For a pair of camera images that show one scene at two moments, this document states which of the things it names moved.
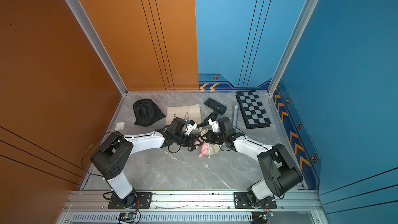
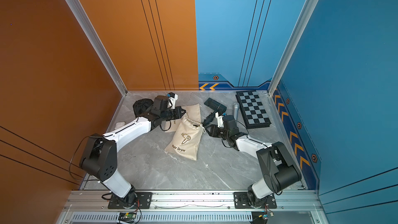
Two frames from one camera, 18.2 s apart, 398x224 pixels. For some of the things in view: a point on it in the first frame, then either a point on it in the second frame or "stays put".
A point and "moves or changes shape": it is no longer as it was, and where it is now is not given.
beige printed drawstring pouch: [190, 112] stays put
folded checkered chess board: [252, 110] stays put
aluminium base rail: [84, 207] stays put
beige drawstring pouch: [212, 149] moves or changes shape
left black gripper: [193, 138] -> [179, 115]
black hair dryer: [216, 107] stays put
